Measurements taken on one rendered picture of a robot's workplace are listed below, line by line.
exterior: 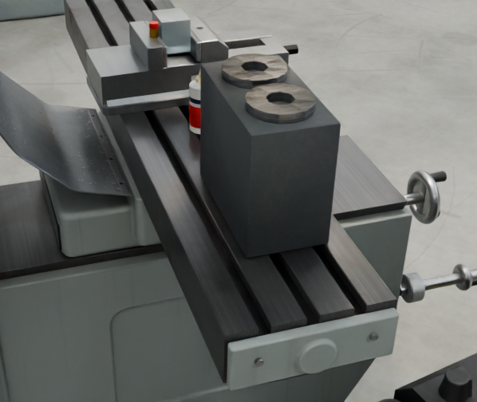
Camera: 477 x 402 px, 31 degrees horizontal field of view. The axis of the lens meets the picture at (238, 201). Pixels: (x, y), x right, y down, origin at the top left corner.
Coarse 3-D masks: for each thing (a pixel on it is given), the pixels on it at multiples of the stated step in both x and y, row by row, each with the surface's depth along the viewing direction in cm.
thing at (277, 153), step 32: (224, 64) 116; (256, 64) 117; (224, 96) 111; (256, 96) 108; (288, 96) 109; (224, 128) 112; (256, 128) 103; (288, 128) 103; (320, 128) 105; (224, 160) 115; (256, 160) 104; (288, 160) 106; (320, 160) 107; (224, 192) 117; (256, 192) 107; (288, 192) 108; (320, 192) 110; (256, 224) 109; (288, 224) 111; (320, 224) 113; (256, 256) 112
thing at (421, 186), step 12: (408, 180) 185; (420, 180) 181; (432, 180) 177; (444, 180) 180; (408, 192) 185; (420, 192) 181; (432, 192) 176; (408, 204) 180; (420, 204) 182; (432, 204) 177; (420, 216) 182; (432, 216) 178
